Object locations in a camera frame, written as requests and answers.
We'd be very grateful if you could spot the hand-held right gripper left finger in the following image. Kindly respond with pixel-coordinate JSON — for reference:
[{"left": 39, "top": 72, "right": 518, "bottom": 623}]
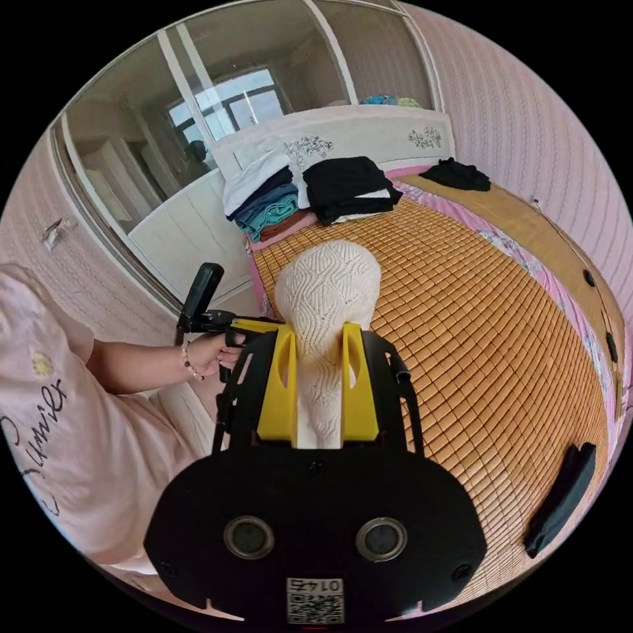
[{"left": 256, "top": 326, "right": 299, "bottom": 442}]

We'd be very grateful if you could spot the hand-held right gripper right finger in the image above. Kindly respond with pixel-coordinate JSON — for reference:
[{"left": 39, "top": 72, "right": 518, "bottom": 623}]
[{"left": 340, "top": 323, "right": 380, "bottom": 441}]

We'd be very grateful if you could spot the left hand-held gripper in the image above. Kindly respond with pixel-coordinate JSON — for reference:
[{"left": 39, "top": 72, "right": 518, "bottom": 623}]
[{"left": 173, "top": 309, "right": 293, "bottom": 384}]

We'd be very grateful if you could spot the beige knit cardigan sweater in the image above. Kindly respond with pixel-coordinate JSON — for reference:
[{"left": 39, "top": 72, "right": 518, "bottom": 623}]
[{"left": 274, "top": 239, "right": 382, "bottom": 450}]

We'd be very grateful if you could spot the person's left forearm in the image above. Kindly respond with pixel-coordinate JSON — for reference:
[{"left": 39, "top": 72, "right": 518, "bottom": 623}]
[{"left": 86, "top": 340, "right": 192, "bottom": 396}]

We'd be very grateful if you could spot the person's left hand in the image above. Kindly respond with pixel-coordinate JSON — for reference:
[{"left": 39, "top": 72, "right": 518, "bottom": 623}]
[{"left": 181, "top": 332, "right": 247, "bottom": 382}]

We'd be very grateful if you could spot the bed with woven mat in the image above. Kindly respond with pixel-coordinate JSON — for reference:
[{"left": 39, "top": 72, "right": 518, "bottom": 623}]
[{"left": 211, "top": 104, "right": 632, "bottom": 622}]

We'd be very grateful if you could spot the pile of black clothes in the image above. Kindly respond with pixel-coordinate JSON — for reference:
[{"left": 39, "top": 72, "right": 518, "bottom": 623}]
[{"left": 301, "top": 156, "right": 404, "bottom": 227}]

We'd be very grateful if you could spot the person's body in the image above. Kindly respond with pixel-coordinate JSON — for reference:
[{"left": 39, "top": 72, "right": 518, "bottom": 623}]
[{"left": 0, "top": 262, "right": 233, "bottom": 578}]

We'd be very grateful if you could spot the folded black garment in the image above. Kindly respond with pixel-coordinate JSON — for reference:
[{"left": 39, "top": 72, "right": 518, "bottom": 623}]
[{"left": 524, "top": 442, "right": 598, "bottom": 560}]

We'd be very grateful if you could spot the crumpled black garment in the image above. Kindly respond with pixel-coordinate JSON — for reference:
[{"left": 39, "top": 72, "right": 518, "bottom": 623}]
[{"left": 419, "top": 156, "right": 493, "bottom": 193}]

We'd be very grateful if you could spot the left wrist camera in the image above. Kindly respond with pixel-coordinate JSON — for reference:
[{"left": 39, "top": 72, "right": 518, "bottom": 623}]
[{"left": 181, "top": 262, "right": 225, "bottom": 323}]

